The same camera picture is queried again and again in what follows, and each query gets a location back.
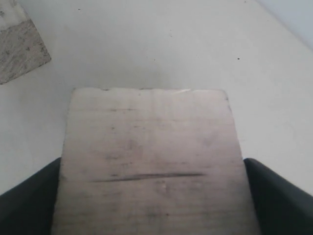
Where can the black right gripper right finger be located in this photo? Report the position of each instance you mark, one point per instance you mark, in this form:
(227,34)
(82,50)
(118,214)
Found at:
(281,207)

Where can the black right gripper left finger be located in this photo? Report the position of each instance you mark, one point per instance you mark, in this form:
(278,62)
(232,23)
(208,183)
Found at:
(27,209)

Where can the second largest wooden cube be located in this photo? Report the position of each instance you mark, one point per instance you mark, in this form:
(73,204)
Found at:
(21,46)

